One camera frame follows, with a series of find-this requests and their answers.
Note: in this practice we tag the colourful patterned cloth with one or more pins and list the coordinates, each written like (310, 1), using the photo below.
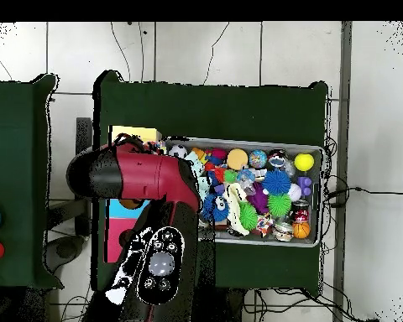
(156, 146)

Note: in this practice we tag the globe print ball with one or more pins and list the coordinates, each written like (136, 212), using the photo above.
(258, 158)

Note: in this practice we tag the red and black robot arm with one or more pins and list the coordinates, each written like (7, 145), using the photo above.
(141, 174)

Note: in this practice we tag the wooden box with three holes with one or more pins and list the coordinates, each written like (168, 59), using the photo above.
(116, 241)

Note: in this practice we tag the blue spiky toy with eyes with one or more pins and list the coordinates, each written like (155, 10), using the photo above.
(216, 208)

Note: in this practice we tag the black and white soccer ball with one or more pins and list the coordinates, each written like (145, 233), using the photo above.
(178, 151)

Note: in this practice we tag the dark green table cloth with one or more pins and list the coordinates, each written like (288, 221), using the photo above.
(16, 151)
(205, 110)

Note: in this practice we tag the blue spiky ball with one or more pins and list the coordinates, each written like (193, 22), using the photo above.
(276, 182)

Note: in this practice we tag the red drink can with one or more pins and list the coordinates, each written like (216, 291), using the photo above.
(277, 158)

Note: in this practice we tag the green spiky ball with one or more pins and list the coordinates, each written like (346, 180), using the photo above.
(279, 205)

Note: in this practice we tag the yellow printed ball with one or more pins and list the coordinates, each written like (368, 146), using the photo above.
(304, 162)

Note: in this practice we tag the small orange basketball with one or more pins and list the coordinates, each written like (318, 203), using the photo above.
(301, 230)

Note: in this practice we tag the black upright panel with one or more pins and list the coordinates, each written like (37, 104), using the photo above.
(84, 134)

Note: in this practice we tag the grey floor stand base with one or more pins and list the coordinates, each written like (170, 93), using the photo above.
(65, 250)

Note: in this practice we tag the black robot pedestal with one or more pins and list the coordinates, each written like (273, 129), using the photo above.
(228, 308)

